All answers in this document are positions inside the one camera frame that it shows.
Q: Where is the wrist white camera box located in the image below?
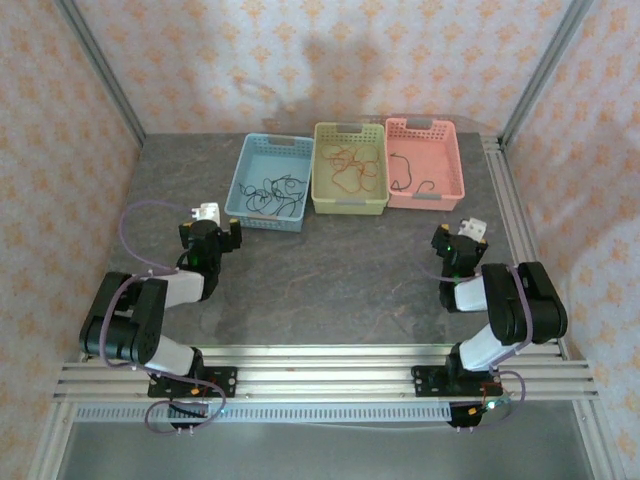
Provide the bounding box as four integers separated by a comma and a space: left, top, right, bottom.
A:
458, 216, 489, 242
191, 201, 221, 224

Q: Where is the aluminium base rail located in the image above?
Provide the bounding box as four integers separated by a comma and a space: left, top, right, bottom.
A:
52, 343, 600, 404

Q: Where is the aluminium frame leg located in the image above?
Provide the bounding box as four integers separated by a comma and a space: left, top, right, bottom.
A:
29, 399, 76, 480
572, 399, 626, 480

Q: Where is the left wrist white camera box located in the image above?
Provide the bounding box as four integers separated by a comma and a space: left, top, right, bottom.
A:
191, 201, 221, 224

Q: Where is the aluminium frame post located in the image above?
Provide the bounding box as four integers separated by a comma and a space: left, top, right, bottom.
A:
499, 0, 594, 146
54, 0, 147, 146

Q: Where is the aluminium side rail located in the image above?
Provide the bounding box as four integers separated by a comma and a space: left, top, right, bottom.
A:
481, 133, 571, 361

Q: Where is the green plastic basket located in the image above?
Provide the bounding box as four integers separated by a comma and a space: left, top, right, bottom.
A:
310, 122, 390, 216

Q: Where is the pink plastic basket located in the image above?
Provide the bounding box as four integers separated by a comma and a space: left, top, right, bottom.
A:
384, 117, 466, 211

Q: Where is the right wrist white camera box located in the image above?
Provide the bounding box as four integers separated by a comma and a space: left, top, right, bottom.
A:
458, 216, 489, 242

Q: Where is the blue plastic basket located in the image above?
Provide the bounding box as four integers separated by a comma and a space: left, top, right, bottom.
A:
224, 132, 315, 234

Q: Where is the grey slotted cable duct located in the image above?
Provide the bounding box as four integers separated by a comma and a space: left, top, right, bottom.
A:
74, 402, 454, 424

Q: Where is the thin green cable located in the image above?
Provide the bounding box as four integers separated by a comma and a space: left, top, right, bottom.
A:
391, 152, 440, 195

